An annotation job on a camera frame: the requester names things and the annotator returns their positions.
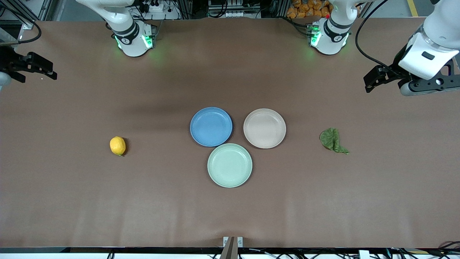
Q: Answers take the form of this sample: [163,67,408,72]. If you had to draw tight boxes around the green lettuce leaf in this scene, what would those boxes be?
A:
[319,128,350,155]

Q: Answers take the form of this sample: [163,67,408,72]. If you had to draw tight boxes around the yellow lemon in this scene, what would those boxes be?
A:
[110,136,127,156]

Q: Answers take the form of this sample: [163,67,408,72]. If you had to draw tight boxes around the orange snack packets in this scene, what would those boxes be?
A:
[286,0,333,19]

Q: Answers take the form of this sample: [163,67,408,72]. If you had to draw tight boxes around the beige plate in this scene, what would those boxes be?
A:
[243,108,287,149]

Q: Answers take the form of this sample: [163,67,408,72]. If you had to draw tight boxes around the white power strip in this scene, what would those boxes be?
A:
[138,0,180,21]

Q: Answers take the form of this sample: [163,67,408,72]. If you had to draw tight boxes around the pale green plate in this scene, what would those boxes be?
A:
[207,143,253,188]

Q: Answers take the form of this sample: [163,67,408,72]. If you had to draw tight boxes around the blue plate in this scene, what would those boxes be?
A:
[190,107,233,147]

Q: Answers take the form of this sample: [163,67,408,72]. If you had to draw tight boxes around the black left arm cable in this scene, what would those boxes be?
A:
[355,0,400,71]

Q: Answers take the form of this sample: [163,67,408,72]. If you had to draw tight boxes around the aluminium frame profile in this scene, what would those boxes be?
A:
[0,0,54,30]

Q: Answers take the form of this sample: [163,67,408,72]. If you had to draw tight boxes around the black base cable bundle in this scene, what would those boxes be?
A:
[283,16,314,37]

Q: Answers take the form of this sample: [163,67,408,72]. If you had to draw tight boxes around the equipment rack with cables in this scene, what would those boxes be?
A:
[208,0,262,19]

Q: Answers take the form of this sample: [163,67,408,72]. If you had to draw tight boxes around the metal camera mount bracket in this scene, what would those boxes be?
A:
[220,236,244,259]

